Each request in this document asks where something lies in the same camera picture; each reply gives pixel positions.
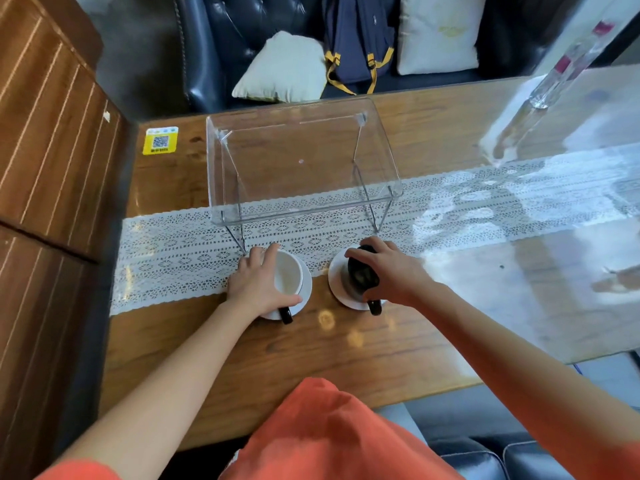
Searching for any person's left forearm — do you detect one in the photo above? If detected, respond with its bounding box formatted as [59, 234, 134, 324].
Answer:
[37, 297, 262, 480]

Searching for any person's right forearm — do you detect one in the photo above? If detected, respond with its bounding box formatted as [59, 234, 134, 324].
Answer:
[410, 282, 640, 480]

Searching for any person's right hand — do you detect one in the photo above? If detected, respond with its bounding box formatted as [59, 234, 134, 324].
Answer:
[344, 237, 434, 307]

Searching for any person's left hand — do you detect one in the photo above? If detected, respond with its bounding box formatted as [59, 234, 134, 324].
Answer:
[226, 243, 304, 321]

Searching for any brown wooden cabinet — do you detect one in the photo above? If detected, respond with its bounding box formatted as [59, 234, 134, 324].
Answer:
[0, 0, 127, 480]

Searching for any navy backpack with yellow straps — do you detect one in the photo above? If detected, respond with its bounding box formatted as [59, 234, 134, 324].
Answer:
[322, 0, 396, 95]

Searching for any white saucer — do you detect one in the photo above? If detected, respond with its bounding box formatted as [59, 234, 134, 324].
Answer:
[328, 247, 388, 312]
[259, 267, 313, 321]

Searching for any clear glass vase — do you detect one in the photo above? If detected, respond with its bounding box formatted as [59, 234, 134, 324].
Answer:
[529, 20, 616, 110]

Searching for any clear acrylic box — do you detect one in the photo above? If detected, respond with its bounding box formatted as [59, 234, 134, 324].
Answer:
[206, 97, 404, 253]

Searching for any white cup with black handle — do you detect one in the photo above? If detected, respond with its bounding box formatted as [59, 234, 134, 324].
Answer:
[272, 251, 305, 325]

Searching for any person's orange shirt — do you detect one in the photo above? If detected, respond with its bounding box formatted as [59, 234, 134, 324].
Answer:
[35, 377, 465, 480]

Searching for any dark leather seat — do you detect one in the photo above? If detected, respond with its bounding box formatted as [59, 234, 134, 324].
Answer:
[375, 382, 640, 480]

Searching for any yellow code sticker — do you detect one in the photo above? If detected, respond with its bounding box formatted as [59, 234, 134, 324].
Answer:
[142, 126, 179, 156]

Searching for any white lace table runner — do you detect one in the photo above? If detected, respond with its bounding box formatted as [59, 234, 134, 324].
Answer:
[109, 145, 640, 317]

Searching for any black tufted leather sofa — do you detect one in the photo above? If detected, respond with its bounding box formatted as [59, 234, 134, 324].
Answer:
[172, 0, 593, 114]

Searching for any white cushion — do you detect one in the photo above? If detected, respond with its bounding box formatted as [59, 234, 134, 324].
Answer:
[231, 31, 328, 104]
[397, 0, 487, 76]

